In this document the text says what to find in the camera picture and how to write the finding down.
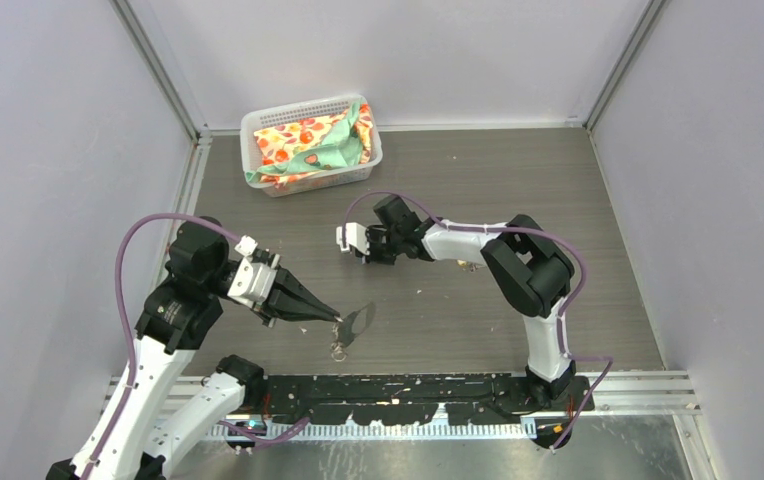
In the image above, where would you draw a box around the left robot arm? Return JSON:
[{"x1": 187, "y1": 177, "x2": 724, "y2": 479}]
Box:
[{"x1": 48, "y1": 214, "x2": 342, "y2": 479}]

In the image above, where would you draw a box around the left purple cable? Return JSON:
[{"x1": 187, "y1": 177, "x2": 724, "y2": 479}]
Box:
[{"x1": 77, "y1": 212, "x2": 315, "y2": 480}]

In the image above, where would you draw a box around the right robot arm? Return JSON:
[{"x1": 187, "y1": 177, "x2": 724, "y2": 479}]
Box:
[{"x1": 336, "y1": 192, "x2": 586, "y2": 411}]

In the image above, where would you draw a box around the white cable duct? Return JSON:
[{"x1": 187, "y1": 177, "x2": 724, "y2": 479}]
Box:
[{"x1": 189, "y1": 419, "x2": 540, "y2": 443}]

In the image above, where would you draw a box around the floral cloth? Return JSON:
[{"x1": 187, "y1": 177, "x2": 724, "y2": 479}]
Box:
[{"x1": 246, "y1": 102, "x2": 374, "y2": 185}]

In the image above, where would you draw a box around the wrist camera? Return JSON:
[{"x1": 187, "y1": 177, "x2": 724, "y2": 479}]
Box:
[
  {"x1": 226, "y1": 235, "x2": 281, "y2": 308},
  {"x1": 336, "y1": 222, "x2": 370, "y2": 258}
]

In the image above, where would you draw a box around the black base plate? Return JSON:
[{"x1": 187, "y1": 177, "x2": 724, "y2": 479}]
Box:
[{"x1": 234, "y1": 373, "x2": 589, "y2": 426}]

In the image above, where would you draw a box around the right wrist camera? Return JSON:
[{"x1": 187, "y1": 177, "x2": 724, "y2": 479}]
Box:
[{"x1": 336, "y1": 222, "x2": 370, "y2": 258}]

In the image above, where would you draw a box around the yellow tagged key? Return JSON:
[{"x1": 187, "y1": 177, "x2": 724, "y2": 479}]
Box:
[{"x1": 457, "y1": 260, "x2": 480, "y2": 272}]

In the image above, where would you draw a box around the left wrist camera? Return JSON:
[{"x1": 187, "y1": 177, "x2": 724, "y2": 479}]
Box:
[{"x1": 226, "y1": 235, "x2": 281, "y2": 308}]

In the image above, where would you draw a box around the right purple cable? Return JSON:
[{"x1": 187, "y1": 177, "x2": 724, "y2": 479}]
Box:
[{"x1": 342, "y1": 192, "x2": 616, "y2": 454}]

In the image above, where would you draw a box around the purple cable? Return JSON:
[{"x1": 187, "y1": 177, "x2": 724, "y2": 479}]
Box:
[
  {"x1": 77, "y1": 212, "x2": 315, "y2": 480},
  {"x1": 342, "y1": 192, "x2": 616, "y2": 454}
]

